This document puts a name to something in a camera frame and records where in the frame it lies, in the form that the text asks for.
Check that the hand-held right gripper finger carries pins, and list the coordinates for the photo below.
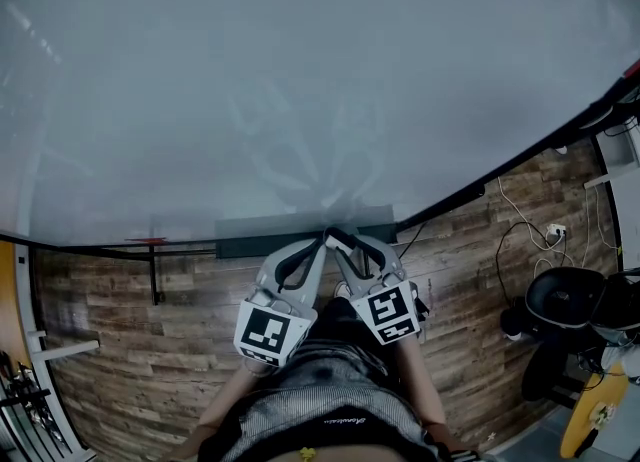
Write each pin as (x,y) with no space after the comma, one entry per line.
(390,260)
(345,270)

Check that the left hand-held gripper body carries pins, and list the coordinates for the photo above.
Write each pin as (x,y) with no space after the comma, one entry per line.
(265,330)

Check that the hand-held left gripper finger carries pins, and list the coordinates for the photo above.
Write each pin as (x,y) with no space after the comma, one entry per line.
(269,270)
(315,277)

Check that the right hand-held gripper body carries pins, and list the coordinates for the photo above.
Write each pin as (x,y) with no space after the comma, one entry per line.
(390,310)

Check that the person's left forearm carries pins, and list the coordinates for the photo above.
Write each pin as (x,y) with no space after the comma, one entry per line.
(225,405)

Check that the person's right forearm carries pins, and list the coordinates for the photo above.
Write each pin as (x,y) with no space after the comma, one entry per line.
(425,390)

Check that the whiteboard on black stand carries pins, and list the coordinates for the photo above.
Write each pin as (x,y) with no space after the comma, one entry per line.
(250,75)

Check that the person's white shoe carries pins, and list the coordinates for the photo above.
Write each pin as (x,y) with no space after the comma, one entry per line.
(342,290)
(560,150)

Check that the person's black trousers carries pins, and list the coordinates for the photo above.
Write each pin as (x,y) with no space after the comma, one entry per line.
(340,325)

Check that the person's grey knit clothing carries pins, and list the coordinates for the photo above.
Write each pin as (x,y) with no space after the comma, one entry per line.
(325,395)

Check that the person's black top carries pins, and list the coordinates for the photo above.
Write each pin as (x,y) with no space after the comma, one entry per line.
(300,430)

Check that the red magnet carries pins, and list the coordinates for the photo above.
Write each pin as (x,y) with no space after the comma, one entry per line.
(145,239)

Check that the small yellow pendant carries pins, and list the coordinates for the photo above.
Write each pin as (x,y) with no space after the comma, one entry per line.
(308,453)

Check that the black shell chair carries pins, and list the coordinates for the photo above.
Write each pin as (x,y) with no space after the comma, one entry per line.
(545,300)

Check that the black round stool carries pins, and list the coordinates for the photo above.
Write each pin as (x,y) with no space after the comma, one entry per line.
(542,375)

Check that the white power strip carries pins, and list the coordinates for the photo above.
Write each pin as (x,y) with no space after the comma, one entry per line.
(556,231)

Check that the yellow round table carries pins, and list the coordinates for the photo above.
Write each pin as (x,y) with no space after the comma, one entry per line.
(607,385)

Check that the black open bag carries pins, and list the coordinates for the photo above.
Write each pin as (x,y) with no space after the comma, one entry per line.
(620,300)

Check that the black metal railing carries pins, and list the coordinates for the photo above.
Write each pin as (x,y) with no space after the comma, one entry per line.
(25,395)

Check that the wooden table white legs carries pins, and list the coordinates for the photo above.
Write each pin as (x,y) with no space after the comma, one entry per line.
(10,300)

